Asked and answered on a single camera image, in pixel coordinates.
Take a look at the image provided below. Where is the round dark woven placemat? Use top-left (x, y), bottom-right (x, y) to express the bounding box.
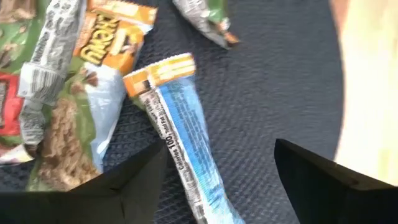
top-left (0, 0), bottom-right (345, 224)

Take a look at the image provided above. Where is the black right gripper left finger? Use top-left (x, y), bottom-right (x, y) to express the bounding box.
top-left (0, 140), bottom-right (169, 224)

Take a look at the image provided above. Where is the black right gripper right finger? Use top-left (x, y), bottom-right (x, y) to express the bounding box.
top-left (274, 139), bottom-right (398, 224)

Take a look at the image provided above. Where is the green blue orange granola bar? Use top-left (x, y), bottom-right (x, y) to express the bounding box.
top-left (17, 0), bottom-right (159, 192)

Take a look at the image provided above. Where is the green and red granola bar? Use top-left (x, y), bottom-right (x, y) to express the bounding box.
top-left (172, 0), bottom-right (241, 50)
top-left (0, 0), bottom-right (52, 166)

